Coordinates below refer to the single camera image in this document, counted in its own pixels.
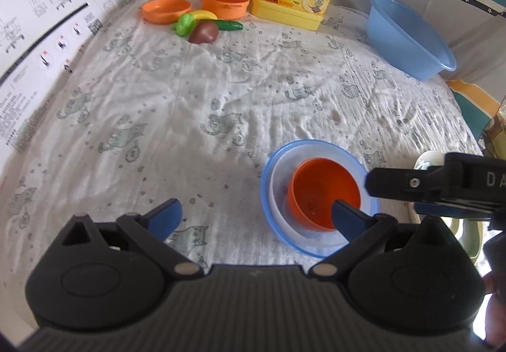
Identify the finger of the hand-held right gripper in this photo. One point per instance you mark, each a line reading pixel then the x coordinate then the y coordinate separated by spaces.
pixel 395 182
pixel 446 209

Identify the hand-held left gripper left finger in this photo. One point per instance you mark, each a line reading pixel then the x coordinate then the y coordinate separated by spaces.
pixel 166 217

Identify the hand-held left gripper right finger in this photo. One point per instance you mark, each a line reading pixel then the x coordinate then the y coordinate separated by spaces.
pixel 346 219

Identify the small orange bowl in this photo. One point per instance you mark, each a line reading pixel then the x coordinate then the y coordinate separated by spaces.
pixel 316 194

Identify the white round plate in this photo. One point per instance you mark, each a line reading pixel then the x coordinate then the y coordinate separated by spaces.
pixel 431 158

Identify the green square plate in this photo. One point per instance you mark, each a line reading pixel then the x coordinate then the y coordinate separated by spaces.
pixel 470 245

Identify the clear plastic bowl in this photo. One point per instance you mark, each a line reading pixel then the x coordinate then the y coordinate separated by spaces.
pixel 280 186

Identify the blue transparent bowl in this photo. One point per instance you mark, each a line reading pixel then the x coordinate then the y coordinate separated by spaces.
pixel 265 194

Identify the person's right hand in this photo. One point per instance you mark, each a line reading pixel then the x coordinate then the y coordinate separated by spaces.
pixel 496 300

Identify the yellow teal striped cloth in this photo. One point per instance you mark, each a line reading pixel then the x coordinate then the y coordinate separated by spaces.
pixel 474 107

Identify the white cat-print cloth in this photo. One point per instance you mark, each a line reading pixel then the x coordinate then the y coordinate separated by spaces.
pixel 178 99

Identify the blue plastic basin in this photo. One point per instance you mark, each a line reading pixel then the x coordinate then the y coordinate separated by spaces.
pixel 399 39

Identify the brown toy onion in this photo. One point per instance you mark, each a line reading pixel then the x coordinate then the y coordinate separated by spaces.
pixel 203 33

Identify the green toy vegetable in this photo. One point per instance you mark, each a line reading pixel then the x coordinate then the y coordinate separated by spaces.
pixel 184 24

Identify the green toy cucumber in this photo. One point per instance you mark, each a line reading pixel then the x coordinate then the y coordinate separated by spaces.
pixel 229 25

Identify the orange toy pan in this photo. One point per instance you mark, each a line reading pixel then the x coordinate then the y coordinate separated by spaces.
pixel 164 12

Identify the yellow toy banana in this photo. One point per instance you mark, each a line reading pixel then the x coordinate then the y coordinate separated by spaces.
pixel 203 14

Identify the white instruction sheet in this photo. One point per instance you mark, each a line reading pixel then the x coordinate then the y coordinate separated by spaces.
pixel 39 39

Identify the orange toy pot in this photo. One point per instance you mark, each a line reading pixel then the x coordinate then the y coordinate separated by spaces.
pixel 225 6

